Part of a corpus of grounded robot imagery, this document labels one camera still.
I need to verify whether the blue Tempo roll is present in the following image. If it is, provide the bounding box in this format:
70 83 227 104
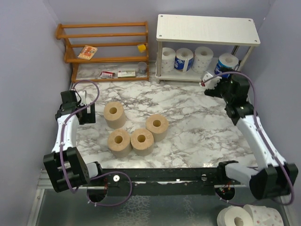
214 53 239 75

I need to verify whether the pink dotted roll back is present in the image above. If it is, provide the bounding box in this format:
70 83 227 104
192 46 214 74

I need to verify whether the pink dotted roll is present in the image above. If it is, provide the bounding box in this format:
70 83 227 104
192 46 214 74
161 47 176 73

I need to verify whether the pink dotted roll front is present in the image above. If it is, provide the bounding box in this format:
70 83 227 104
161 47 176 73

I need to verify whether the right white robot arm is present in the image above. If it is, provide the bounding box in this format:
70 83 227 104
200 69 299 205

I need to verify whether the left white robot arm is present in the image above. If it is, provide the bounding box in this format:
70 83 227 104
43 90 104 193

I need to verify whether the white two-tier shelf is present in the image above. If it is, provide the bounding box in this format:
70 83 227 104
156 14 261 82

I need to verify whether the brown paper roll back left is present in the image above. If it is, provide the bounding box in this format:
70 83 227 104
103 102 126 129

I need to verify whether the brown paper roll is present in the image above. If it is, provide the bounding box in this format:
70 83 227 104
108 129 132 158
145 114 169 142
130 128 154 156
103 102 126 129

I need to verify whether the brown paper roll front left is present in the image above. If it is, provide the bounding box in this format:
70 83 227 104
108 129 132 158

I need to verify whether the red white small box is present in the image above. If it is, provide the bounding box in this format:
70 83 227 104
100 71 115 79

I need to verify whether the orange patterned booklet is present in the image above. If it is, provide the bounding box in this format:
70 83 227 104
77 45 98 60

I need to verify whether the brown paper roll front right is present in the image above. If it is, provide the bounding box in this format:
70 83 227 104
130 128 154 156

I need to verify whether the white green flat box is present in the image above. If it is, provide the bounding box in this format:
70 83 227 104
117 69 136 78

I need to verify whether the brown wooden rack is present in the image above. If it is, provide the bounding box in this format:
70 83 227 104
55 21 150 83

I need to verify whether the brown paper roll back right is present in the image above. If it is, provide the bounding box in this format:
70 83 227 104
145 114 169 142

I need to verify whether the small grey cup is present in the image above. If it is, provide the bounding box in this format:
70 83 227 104
138 62 147 74

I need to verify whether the yellow cube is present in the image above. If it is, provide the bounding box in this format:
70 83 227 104
137 44 146 53

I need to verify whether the plain white roll foreground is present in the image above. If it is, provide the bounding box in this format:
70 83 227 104
217 206 253 226

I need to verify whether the pink dotted roll foreground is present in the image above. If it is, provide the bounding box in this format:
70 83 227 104
243 204 284 226

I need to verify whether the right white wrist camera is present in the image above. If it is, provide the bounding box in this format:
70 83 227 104
199 72 221 89

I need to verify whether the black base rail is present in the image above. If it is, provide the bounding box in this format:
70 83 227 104
87 167 238 203

